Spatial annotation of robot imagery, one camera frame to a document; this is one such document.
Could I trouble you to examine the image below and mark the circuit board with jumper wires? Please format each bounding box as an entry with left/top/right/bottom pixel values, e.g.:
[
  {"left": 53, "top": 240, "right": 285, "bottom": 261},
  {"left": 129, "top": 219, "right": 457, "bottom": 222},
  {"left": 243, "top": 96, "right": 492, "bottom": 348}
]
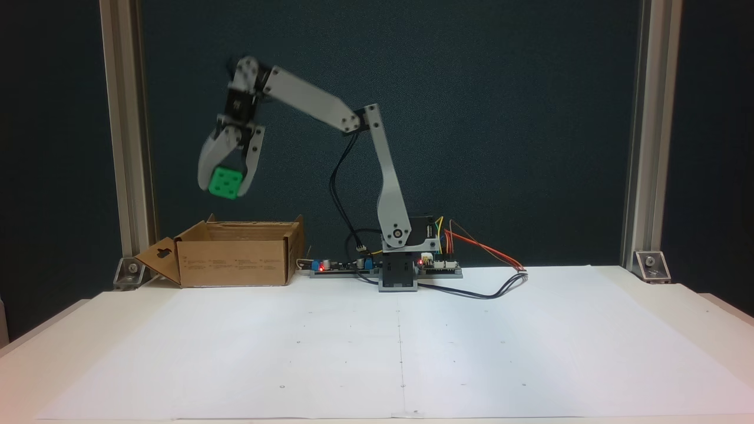
[{"left": 417, "top": 252, "right": 463, "bottom": 279}]

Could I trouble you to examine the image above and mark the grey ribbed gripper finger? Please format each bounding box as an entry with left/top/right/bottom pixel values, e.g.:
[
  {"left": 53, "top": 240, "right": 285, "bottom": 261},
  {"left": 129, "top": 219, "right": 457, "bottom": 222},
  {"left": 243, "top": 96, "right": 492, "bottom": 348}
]
[{"left": 197, "top": 125, "right": 239, "bottom": 191}]

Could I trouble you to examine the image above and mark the green die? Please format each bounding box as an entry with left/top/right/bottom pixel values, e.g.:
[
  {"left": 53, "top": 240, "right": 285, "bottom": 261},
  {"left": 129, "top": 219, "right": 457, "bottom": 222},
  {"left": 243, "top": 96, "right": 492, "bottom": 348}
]
[{"left": 208, "top": 167, "right": 245, "bottom": 200}]

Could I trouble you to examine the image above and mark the black cable with white connector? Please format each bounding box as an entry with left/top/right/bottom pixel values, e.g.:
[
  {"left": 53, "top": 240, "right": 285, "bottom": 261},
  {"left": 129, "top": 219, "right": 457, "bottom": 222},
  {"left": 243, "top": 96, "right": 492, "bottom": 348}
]
[{"left": 416, "top": 270, "right": 529, "bottom": 300}]

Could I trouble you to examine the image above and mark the open cardboard box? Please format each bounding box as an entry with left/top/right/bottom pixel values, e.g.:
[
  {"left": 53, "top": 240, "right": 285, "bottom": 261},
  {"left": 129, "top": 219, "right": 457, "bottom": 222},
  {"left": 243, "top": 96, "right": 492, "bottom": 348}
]
[{"left": 134, "top": 214, "right": 306, "bottom": 289}]

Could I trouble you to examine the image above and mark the orange and red wire bundle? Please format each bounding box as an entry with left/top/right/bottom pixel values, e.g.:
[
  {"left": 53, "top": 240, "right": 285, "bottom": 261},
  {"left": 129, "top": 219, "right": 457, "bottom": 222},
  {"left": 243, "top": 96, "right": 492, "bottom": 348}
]
[{"left": 443, "top": 220, "right": 527, "bottom": 273}]

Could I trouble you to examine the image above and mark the aluminium frame post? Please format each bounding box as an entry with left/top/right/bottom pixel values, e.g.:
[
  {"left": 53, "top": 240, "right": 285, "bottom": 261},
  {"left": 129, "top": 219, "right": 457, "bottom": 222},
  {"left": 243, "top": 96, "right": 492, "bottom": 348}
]
[
  {"left": 99, "top": 0, "right": 158, "bottom": 263},
  {"left": 620, "top": 0, "right": 684, "bottom": 269}
]

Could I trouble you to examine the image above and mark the metal corner bracket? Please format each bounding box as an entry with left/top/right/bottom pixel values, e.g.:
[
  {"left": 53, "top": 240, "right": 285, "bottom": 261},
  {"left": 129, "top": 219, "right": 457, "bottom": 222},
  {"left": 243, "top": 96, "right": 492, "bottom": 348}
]
[
  {"left": 633, "top": 251, "right": 672, "bottom": 284},
  {"left": 113, "top": 257, "right": 146, "bottom": 290}
]

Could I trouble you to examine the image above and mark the grey slim gripper finger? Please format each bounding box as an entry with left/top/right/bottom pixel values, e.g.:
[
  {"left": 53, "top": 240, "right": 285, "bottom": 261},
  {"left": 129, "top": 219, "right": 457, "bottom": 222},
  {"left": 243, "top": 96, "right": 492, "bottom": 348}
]
[{"left": 237, "top": 125, "right": 266, "bottom": 198}]

